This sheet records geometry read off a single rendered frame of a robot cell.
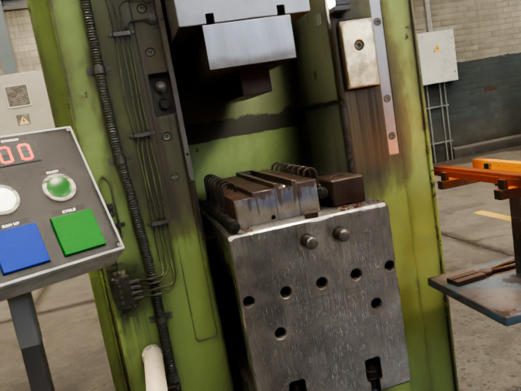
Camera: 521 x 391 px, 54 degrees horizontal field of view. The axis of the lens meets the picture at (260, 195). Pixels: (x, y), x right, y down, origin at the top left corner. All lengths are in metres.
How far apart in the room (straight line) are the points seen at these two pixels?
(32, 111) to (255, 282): 5.52
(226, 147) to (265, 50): 0.53
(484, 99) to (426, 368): 7.48
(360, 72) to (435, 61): 6.87
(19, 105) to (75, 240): 5.57
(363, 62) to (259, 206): 0.48
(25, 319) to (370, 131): 0.93
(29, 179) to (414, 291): 1.05
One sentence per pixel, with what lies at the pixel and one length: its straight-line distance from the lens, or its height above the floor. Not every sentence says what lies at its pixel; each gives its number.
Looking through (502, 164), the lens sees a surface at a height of 0.94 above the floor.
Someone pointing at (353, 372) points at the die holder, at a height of 0.53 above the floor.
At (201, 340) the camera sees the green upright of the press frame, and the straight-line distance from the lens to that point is 1.37.
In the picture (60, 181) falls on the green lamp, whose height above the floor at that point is 1.10.
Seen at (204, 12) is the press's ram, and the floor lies 1.39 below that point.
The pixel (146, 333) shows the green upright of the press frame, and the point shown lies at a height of 0.68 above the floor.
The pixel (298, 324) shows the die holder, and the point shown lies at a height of 0.68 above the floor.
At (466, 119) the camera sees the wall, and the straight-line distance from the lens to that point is 8.67.
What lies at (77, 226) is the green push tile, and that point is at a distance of 0.97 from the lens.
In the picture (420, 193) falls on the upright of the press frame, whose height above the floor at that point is 0.87.
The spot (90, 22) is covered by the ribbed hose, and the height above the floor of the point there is 1.42.
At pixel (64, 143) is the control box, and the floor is 1.17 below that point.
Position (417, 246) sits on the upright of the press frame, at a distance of 1.52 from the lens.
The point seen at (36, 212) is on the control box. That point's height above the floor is 1.06.
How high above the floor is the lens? 1.15
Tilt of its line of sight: 9 degrees down
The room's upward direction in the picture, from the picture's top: 10 degrees counter-clockwise
